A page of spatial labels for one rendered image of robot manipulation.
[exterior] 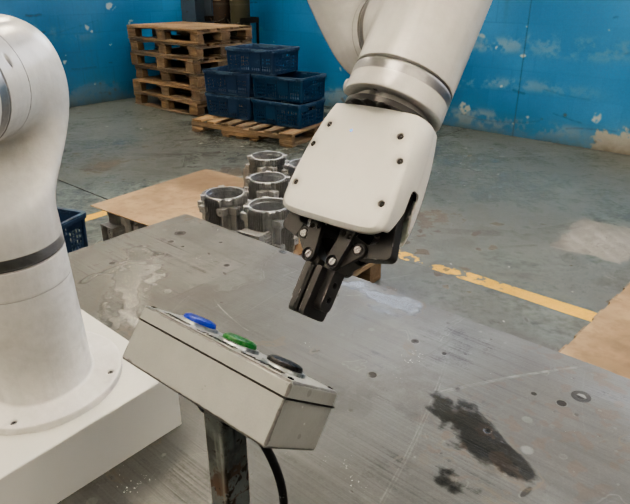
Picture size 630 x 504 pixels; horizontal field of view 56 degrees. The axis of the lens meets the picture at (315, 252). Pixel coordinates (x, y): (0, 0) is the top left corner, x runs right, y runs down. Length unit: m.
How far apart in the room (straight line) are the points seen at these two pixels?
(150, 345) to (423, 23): 0.33
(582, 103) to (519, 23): 0.91
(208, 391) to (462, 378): 0.54
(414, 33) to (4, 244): 0.45
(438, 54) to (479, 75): 5.61
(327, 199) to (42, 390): 0.45
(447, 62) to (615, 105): 5.22
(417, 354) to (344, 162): 0.55
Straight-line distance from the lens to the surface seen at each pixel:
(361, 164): 0.45
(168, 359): 0.50
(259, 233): 2.24
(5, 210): 0.67
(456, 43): 0.49
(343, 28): 0.57
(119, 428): 0.78
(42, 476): 0.75
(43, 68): 0.70
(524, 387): 0.94
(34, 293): 0.70
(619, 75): 5.66
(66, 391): 0.78
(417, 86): 0.47
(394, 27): 0.49
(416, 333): 1.02
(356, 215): 0.44
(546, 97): 5.85
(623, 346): 2.41
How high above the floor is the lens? 1.34
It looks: 25 degrees down
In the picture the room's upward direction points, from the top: straight up
